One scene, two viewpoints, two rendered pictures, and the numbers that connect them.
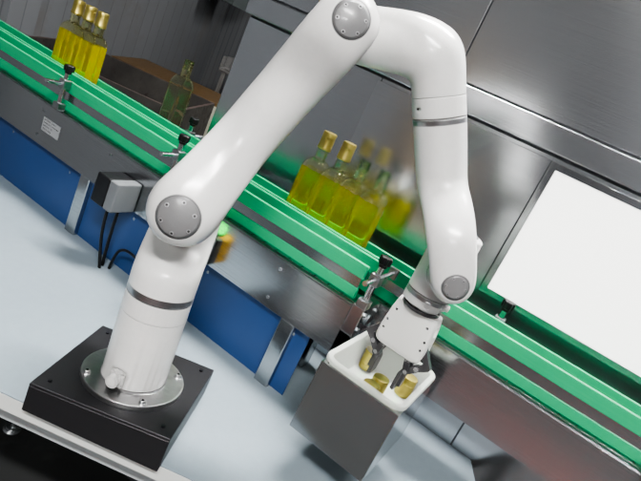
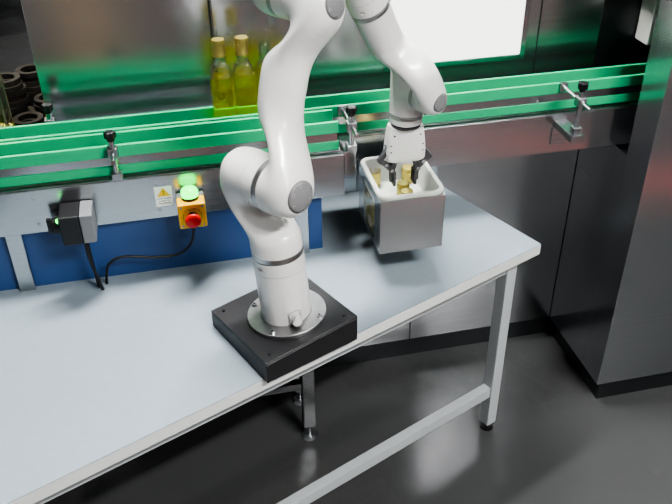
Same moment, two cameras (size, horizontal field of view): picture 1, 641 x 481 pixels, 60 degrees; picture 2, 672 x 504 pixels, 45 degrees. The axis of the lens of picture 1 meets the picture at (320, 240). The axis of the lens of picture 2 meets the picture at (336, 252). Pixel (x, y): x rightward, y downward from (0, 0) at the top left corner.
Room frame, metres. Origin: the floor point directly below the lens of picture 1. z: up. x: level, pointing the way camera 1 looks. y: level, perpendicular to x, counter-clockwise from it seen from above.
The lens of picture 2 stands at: (-0.42, 0.99, 2.03)
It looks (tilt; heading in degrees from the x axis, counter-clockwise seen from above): 34 degrees down; 325
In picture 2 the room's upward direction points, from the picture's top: 1 degrees counter-clockwise
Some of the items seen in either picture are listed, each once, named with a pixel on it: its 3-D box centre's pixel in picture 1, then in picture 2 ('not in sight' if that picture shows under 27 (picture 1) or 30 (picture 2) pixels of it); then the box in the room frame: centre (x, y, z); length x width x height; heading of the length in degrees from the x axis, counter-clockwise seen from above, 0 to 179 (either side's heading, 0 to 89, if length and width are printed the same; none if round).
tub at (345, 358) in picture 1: (375, 382); (400, 188); (0.99, -0.22, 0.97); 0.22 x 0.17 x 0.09; 157
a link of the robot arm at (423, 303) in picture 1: (426, 299); (406, 116); (0.99, -0.23, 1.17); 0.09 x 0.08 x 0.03; 66
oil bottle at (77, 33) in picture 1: (79, 51); not in sight; (1.73, 0.93, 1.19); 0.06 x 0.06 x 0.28; 67
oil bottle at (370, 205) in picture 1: (359, 230); not in sight; (1.30, -0.07, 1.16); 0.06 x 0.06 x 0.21; 66
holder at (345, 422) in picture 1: (369, 396); (396, 198); (1.02, -0.23, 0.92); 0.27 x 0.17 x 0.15; 157
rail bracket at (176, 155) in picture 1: (170, 158); (113, 160); (1.32, 0.42, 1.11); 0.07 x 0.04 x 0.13; 157
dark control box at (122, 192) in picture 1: (115, 192); (78, 223); (1.34, 0.53, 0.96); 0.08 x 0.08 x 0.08; 67
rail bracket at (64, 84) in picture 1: (56, 86); not in sight; (1.50, 0.84, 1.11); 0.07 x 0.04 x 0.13; 157
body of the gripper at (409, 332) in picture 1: (410, 325); (405, 139); (0.99, -0.22, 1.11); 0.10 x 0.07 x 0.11; 66
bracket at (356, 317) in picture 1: (361, 316); (346, 155); (1.15, -0.15, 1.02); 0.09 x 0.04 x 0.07; 157
